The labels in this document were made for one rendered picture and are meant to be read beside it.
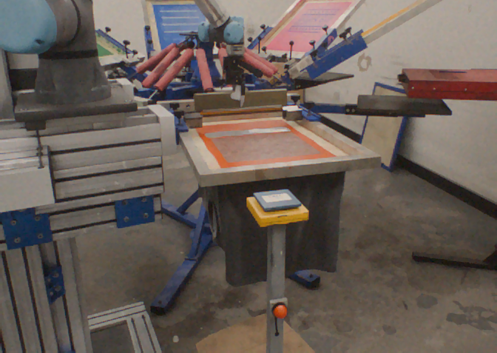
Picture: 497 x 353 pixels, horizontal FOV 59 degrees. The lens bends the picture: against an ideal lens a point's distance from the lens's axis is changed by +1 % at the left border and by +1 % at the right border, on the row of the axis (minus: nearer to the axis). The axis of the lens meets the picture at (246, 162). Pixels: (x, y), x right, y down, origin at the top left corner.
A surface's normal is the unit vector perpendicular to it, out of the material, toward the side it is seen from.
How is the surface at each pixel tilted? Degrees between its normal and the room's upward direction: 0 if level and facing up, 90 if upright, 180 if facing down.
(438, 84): 91
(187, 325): 0
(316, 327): 0
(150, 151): 90
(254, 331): 0
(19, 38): 97
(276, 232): 90
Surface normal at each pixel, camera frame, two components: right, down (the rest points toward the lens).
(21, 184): 0.41, 0.29
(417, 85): -0.25, 0.33
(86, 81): 0.65, -0.06
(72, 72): 0.42, -0.01
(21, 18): -0.03, 0.45
